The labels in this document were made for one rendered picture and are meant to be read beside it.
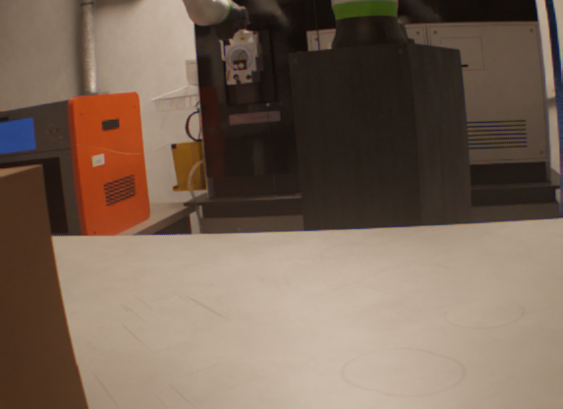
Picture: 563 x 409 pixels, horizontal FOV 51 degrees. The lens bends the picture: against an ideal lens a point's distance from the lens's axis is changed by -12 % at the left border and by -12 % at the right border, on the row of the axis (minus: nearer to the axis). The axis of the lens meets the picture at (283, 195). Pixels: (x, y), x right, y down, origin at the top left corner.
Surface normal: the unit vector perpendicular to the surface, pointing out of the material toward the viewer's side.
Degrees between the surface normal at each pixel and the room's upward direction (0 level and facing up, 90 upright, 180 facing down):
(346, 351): 0
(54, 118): 90
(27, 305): 90
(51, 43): 90
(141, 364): 0
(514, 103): 90
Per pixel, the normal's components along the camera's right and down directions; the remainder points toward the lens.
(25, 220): 0.99, -0.07
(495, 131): -0.25, 0.17
